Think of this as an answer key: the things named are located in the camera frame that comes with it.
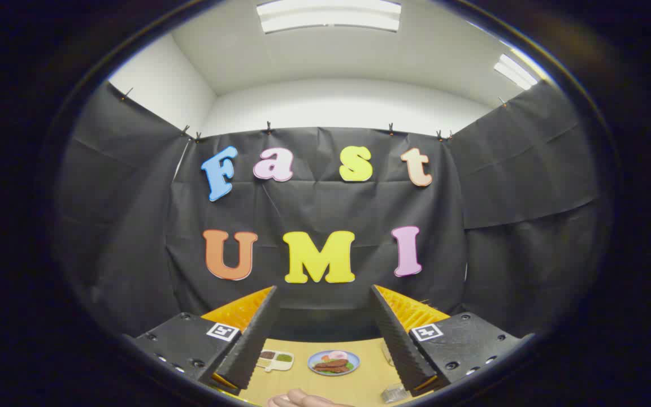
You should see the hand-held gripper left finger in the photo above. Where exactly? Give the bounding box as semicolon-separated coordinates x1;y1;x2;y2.
124;285;279;395

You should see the white divided condiment dish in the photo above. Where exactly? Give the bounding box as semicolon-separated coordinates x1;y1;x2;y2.
255;350;294;373

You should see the long ceiling light panel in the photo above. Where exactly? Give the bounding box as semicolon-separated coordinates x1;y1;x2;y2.
256;0;402;34

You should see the metal wire basket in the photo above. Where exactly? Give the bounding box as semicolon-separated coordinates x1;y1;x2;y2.
381;383;409;404

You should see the blue plate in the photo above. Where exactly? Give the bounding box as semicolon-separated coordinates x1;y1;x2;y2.
307;350;360;376

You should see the pink plate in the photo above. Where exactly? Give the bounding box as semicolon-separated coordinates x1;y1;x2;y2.
267;388;354;407

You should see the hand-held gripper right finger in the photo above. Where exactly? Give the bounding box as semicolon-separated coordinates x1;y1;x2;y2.
370;284;535;396

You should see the small ceiling light panel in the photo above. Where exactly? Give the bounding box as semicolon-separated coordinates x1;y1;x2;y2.
493;54;539;91

